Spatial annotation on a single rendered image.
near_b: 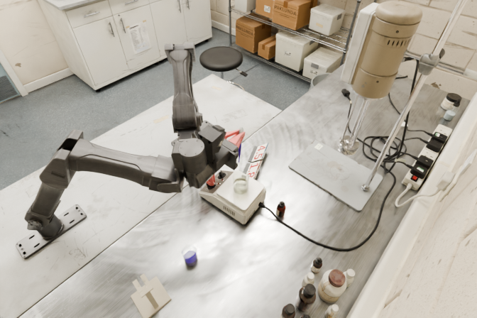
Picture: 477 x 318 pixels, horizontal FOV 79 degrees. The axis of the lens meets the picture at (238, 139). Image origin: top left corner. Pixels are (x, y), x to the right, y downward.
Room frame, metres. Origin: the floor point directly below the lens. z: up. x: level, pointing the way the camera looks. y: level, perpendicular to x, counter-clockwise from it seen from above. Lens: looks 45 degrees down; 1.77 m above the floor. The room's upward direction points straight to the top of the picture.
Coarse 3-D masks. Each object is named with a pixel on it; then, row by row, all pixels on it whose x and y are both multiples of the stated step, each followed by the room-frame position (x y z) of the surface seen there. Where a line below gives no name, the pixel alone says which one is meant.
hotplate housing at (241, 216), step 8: (200, 192) 0.59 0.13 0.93; (264, 192) 0.56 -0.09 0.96; (208, 200) 0.56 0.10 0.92; (216, 200) 0.54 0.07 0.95; (224, 200) 0.53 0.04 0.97; (256, 200) 0.53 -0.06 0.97; (224, 208) 0.52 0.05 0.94; (232, 208) 0.50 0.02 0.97; (248, 208) 0.50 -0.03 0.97; (256, 208) 0.53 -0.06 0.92; (232, 216) 0.50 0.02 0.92; (240, 216) 0.48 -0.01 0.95; (248, 216) 0.49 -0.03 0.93
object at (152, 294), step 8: (136, 280) 0.26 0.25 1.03; (144, 280) 0.26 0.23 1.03; (152, 280) 0.30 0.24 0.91; (136, 288) 0.24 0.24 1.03; (144, 288) 0.28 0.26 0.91; (152, 288) 0.24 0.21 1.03; (160, 288) 0.28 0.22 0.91; (136, 296) 0.26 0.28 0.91; (144, 296) 0.26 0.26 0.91; (152, 296) 0.24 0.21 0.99; (160, 296) 0.26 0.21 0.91; (168, 296) 0.26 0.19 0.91; (136, 304) 0.24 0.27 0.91; (144, 304) 0.24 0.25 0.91; (152, 304) 0.23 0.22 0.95; (160, 304) 0.24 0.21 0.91; (144, 312) 0.22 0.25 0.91; (152, 312) 0.22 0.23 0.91
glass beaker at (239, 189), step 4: (236, 172) 0.58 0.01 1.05; (240, 172) 0.58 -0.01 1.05; (244, 172) 0.58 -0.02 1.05; (232, 176) 0.56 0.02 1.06; (236, 176) 0.58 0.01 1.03; (240, 176) 0.58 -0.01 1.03; (244, 176) 0.58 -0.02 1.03; (248, 176) 0.56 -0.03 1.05; (248, 180) 0.55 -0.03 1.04; (236, 184) 0.54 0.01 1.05; (240, 184) 0.53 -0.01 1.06; (244, 184) 0.54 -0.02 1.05; (236, 188) 0.54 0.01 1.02; (240, 188) 0.53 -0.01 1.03; (244, 188) 0.54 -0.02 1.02; (236, 192) 0.54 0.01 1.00; (240, 192) 0.53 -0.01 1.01; (244, 192) 0.54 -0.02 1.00
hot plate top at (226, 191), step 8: (224, 184) 0.58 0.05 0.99; (232, 184) 0.58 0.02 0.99; (248, 184) 0.58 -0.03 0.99; (256, 184) 0.58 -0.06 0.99; (216, 192) 0.55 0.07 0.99; (224, 192) 0.55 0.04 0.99; (232, 192) 0.55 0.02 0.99; (248, 192) 0.55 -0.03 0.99; (256, 192) 0.55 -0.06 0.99; (232, 200) 0.52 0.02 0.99; (240, 200) 0.52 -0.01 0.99; (248, 200) 0.52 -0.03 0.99; (240, 208) 0.49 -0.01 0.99
